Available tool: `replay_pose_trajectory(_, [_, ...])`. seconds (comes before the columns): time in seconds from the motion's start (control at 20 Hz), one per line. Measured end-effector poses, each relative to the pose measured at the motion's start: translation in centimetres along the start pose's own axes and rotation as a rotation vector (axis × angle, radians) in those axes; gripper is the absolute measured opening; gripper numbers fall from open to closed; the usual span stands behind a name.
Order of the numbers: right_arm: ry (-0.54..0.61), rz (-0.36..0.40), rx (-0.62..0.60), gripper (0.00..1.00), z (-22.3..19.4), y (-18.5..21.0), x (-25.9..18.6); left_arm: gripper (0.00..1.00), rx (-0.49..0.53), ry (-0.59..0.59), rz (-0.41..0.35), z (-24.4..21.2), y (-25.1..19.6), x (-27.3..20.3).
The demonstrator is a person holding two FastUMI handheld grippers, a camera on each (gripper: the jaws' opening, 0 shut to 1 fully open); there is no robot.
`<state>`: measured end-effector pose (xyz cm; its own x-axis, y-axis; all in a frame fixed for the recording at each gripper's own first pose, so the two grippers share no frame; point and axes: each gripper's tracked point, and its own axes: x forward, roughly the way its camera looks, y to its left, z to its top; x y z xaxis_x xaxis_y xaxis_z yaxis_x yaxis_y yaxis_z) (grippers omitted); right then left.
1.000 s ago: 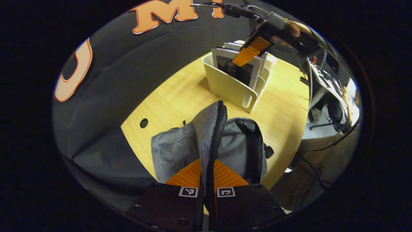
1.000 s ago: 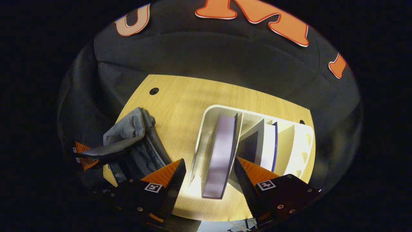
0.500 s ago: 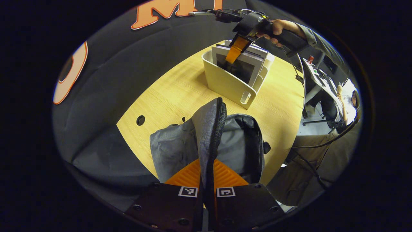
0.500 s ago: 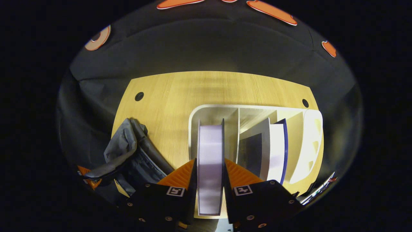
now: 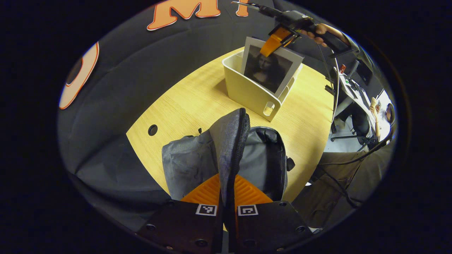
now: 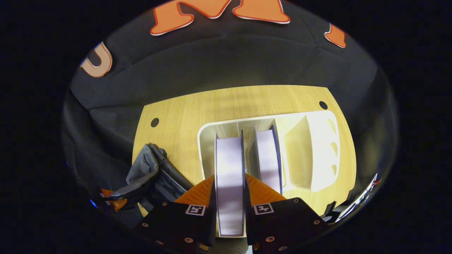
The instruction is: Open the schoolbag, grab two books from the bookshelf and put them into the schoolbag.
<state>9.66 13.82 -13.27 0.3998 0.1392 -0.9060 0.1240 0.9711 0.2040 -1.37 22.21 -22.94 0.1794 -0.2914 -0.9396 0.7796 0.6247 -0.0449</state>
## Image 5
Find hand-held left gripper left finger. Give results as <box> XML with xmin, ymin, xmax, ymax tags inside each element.
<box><xmin>136</xmin><ymin>173</ymin><xmax>224</xmax><ymax>254</ymax></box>

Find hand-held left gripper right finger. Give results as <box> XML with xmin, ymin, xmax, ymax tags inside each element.
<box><xmin>229</xmin><ymin>174</ymin><xmax>313</xmax><ymax>253</ymax></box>

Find portrait cover book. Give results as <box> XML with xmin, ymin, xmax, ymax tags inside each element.
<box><xmin>241</xmin><ymin>36</ymin><xmax>304</xmax><ymax>98</ymax></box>

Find white plastic bookshelf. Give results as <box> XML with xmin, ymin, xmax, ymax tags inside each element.
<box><xmin>222</xmin><ymin>49</ymin><xmax>305</xmax><ymax>122</ymax></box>

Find grey schoolbag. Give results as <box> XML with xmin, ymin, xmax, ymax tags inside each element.
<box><xmin>162</xmin><ymin>108</ymin><xmax>295</xmax><ymax>231</ymax></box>

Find person's trousers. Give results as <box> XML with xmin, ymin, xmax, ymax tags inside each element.
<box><xmin>291</xmin><ymin>143</ymin><xmax>394</xmax><ymax>230</ymax></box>

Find black monitor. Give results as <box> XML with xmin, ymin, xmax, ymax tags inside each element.
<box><xmin>355</xmin><ymin>61</ymin><xmax>373</xmax><ymax>85</ymax></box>

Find background white desk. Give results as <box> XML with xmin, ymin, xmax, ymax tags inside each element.
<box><xmin>337</xmin><ymin>63</ymin><xmax>375</xmax><ymax>113</ymax></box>

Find black office chair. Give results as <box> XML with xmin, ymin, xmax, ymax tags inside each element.
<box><xmin>330</xmin><ymin>102</ymin><xmax>373</xmax><ymax>149</ymax></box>

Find black cable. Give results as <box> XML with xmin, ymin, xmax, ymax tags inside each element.
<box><xmin>314</xmin><ymin>139</ymin><xmax>393</xmax><ymax>208</ymax></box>

